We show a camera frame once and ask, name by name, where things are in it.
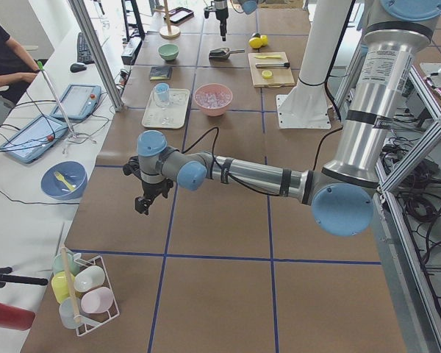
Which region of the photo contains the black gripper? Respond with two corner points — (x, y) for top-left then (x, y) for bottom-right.
(135, 178), (173, 215)

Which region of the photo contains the metal ice scoop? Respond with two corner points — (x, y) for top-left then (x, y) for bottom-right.
(208, 47), (245, 61)

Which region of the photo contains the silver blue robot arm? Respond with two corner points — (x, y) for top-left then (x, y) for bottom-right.
(135, 1), (441, 236)

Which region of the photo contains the blue plastic cup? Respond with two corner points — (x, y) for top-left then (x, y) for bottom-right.
(154, 82), (170, 104)

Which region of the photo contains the pink bowl of ice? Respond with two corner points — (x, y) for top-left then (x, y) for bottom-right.
(194, 83), (233, 117)

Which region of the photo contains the blue bowl with fork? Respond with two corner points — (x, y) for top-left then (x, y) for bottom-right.
(40, 161), (87, 201)

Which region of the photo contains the cream bear serving tray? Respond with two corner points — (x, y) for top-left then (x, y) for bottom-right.
(141, 88), (190, 129)

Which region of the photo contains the clear wine glass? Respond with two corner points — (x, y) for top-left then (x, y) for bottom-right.
(153, 90), (171, 125)

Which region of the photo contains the blue teach pendant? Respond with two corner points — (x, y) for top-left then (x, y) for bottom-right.
(60, 84), (102, 121)
(0, 115), (68, 164)

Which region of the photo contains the grey folded cloth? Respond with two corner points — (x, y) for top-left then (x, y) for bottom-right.
(149, 65), (173, 81)

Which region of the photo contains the black computer mouse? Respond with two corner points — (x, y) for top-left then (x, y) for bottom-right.
(69, 63), (87, 73)

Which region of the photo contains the green bowl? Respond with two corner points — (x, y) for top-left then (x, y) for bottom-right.
(158, 43), (179, 62)

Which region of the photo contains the black keyboard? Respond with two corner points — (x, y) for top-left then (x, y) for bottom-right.
(76, 32), (95, 65)

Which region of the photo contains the wooden stand round base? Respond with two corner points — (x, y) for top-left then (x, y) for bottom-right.
(159, 0), (181, 40)

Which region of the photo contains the lemon half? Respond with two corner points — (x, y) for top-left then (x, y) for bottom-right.
(261, 70), (273, 79)

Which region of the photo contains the red bottle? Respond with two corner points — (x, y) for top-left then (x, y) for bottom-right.
(0, 303), (35, 331)

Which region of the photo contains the wooden cutting board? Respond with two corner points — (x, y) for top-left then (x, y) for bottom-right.
(248, 51), (295, 88)

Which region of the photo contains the yellow lemon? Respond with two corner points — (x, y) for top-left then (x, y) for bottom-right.
(248, 37), (263, 49)
(259, 35), (269, 46)

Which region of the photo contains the yellow plastic knife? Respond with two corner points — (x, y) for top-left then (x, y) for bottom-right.
(254, 54), (282, 60)

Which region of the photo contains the steel muddler black cap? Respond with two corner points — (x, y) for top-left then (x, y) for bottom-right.
(255, 62), (290, 69)

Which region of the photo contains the white wire cup rack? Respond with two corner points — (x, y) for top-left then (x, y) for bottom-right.
(51, 247), (120, 337)

